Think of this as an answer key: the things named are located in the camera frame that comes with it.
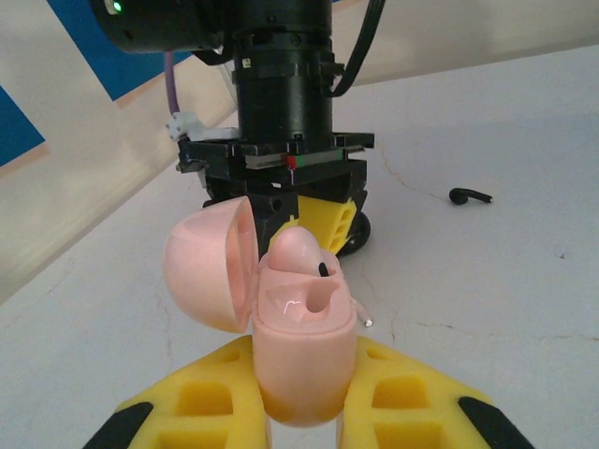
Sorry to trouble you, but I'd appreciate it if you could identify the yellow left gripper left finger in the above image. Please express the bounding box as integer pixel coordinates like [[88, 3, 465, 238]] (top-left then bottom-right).
[[81, 335, 271, 449]]

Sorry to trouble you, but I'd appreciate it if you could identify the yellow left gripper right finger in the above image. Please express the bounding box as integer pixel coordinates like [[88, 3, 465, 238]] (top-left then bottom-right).
[[335, 335, 539, 449]]

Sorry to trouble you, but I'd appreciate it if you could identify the pink earbud charging case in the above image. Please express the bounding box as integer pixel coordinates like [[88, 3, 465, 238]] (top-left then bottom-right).
[[162, 196, 358, 427]]

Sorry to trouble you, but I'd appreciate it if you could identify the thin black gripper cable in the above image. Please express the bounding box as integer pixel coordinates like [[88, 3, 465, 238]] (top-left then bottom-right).
[[327, 0, 389, 98]]

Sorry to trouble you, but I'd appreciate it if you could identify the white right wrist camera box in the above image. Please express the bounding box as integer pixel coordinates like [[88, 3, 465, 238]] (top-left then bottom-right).
[[166, 110, 238, 142]]

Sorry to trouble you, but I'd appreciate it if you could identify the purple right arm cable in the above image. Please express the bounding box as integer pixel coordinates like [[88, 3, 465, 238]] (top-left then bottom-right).
[[164, 50, 182, 116]]

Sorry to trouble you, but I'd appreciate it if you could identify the black wireless earbud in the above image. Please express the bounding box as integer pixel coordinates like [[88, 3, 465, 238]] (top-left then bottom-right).
[[447, 186, 494, 206]]

